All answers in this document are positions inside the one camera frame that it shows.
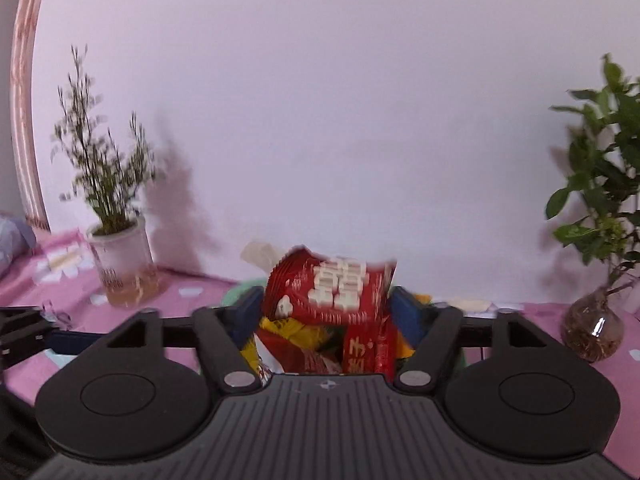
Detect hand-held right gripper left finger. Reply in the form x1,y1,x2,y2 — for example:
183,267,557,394
102,286,265,393

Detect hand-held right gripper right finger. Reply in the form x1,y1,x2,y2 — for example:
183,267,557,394
389,286,548,393

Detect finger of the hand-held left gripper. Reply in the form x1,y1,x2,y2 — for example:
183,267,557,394
0,306,108,368

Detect red packet white lettering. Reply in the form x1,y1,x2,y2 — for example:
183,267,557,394
262,246,399,328

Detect pink printed tablecloth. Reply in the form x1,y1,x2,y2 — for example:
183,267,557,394
0,227,640,480

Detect red packet with figure print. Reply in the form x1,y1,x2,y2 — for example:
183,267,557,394
257,335,343,375

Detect thin-leaf plant in clear jar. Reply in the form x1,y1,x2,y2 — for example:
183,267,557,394
50,44,161,309

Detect light blue cloth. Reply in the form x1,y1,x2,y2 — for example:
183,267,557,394
0,212,38,278

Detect leafy plant in round vase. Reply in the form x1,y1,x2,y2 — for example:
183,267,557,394
545,52,640,363

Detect pink curtain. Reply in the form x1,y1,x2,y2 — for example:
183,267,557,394
10,0,53,233

